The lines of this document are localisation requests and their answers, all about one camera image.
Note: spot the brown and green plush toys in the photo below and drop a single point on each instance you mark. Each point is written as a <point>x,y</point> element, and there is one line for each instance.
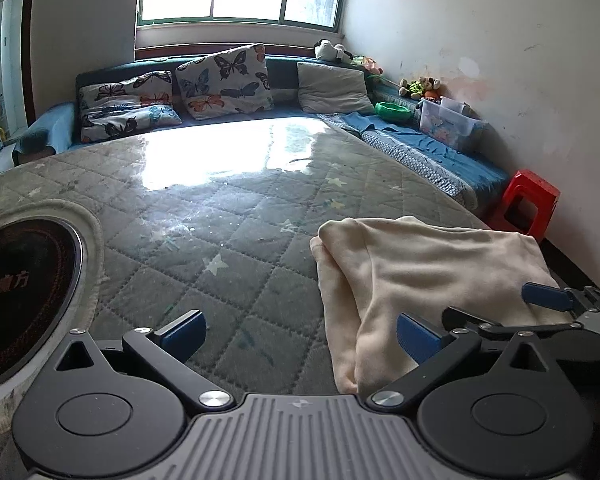
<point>422,87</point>

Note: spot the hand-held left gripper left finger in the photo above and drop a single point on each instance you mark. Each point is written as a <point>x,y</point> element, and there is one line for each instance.
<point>185,332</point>

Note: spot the grey quilted table cover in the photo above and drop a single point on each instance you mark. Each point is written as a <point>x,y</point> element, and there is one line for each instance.
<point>230,210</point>

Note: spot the black round induction cooktop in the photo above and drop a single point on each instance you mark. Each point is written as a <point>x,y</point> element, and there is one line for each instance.
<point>20,300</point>

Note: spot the green bowl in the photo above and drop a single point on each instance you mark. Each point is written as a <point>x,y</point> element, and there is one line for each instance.
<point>392,111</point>

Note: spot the cream garment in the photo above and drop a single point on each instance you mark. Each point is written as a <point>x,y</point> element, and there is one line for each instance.
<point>430,270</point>

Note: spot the pink plush toy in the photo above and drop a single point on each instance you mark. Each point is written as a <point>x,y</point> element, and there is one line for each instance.
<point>372,66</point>

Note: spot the butterfly print pillow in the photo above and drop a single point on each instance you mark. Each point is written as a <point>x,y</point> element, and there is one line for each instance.
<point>125,122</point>
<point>125,90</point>
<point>225,80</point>

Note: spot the blue sofa blanket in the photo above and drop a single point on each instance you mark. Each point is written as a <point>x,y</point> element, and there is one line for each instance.
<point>430,155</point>

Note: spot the blue sofa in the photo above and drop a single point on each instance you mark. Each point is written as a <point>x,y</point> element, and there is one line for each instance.
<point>282,85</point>

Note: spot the panda plush toy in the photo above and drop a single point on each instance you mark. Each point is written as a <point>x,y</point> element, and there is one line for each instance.
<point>330,51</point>

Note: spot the grey pillow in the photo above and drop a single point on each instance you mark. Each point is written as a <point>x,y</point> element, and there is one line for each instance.
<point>332,87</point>

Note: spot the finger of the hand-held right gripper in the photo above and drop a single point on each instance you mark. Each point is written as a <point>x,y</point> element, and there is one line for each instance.
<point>490,330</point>
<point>547,296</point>

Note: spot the blue ottoman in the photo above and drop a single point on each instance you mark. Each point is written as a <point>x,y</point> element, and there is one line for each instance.
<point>45,125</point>

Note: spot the red plastic stool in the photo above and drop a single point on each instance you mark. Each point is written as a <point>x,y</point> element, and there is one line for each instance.
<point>530,195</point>

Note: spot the clear plastic storage box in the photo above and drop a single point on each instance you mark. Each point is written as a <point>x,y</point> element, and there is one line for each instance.
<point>450,122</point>

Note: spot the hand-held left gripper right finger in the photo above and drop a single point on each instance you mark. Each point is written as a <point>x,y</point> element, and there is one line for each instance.
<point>420,335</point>

